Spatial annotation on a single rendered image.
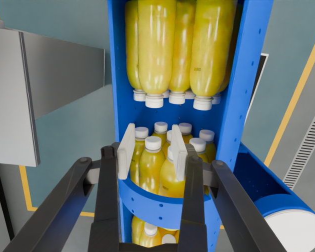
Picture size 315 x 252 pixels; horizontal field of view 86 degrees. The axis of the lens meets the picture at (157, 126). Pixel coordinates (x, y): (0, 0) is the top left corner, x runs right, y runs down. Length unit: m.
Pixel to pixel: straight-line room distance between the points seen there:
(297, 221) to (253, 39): 0.69
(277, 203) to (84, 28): 1.58
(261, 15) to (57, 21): 1.51
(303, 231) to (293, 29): 1.41
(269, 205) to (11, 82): 0.91
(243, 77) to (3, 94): 0.58
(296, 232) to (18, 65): 1.04
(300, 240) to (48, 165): 1.99
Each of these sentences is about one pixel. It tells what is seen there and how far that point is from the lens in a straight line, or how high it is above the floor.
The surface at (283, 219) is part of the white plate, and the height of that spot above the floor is 1.04.
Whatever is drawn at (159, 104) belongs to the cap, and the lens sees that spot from 0.36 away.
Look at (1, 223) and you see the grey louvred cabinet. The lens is 2.71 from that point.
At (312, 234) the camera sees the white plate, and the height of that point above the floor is 1.04.
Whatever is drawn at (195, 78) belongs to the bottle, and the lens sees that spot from 0.35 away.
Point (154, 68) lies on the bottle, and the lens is 0.33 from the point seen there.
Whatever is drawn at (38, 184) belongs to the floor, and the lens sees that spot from 2.31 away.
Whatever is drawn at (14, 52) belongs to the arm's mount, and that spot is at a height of 1.02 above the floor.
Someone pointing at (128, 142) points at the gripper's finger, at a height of 1.32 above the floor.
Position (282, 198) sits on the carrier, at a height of 0.98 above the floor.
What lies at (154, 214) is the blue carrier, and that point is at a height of 1.23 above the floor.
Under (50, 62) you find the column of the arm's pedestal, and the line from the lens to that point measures 0.83.
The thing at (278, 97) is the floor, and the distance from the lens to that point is 1.84.
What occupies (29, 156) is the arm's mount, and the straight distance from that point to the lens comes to 0.65.
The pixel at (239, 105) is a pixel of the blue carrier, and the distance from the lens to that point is 0.30.
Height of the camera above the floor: 1.47
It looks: 69 degrees down
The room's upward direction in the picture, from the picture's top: 179 degrees clockwise
